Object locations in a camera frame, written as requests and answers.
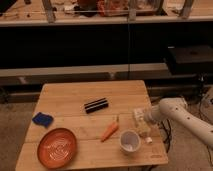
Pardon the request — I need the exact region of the white plastic bottle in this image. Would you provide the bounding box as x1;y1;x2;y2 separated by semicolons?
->
133;108;152;144

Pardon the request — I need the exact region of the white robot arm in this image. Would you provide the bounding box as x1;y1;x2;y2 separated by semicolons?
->
144;98;213;149

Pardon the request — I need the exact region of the orange ceramic bowl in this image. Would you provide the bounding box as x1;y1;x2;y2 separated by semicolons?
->
37;128;78;169

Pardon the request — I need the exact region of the black striped rectangular block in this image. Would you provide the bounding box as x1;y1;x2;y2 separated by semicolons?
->
84;98;109;114

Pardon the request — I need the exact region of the wooden table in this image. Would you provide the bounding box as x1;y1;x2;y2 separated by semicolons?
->
14;79;169;171

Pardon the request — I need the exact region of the orange toy carrot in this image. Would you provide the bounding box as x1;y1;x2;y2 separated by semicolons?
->
101;118;119;142

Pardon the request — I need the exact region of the blue crumpled cloth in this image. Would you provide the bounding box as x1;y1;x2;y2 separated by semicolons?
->
32;112;54;128

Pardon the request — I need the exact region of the black box on shelf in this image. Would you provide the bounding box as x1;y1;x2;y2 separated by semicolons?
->
165;45;213;75

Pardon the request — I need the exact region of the long wooden workbench shelf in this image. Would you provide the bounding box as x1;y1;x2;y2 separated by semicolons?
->
0;0;213;27

